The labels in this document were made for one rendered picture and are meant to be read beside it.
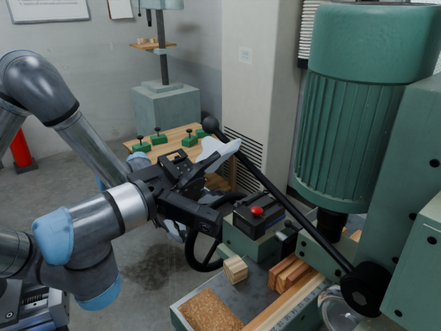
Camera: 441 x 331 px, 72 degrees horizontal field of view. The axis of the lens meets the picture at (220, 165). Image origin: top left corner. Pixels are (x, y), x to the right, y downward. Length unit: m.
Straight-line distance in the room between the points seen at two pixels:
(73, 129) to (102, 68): 2.69
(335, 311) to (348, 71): 0.38
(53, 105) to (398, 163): 0.68
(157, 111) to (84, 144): 1.91
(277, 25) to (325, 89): 1.49
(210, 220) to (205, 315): 0.24
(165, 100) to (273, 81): 1.07
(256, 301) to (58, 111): 0.61
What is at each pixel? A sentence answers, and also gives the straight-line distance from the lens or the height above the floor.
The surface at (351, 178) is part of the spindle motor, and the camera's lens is 0.52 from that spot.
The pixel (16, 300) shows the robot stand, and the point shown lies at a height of 0.82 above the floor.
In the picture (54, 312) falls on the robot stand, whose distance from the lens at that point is 1.00.
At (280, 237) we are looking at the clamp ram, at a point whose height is 0.96.
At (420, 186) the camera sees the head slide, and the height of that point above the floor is 1.26.
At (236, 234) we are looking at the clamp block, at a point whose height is 0.94.
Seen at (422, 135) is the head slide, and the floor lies 1.33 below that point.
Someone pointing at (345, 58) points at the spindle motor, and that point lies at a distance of 0.46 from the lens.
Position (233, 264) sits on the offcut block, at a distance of 0.74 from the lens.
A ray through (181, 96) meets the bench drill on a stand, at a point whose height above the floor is 0.67.
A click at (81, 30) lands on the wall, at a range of 3.40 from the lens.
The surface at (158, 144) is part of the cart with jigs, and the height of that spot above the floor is 0.53.
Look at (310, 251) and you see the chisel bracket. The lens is 0.70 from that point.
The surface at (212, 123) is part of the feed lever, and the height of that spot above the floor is 1.27.
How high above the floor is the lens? 1.49
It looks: 30 degrees down
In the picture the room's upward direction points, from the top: straight up
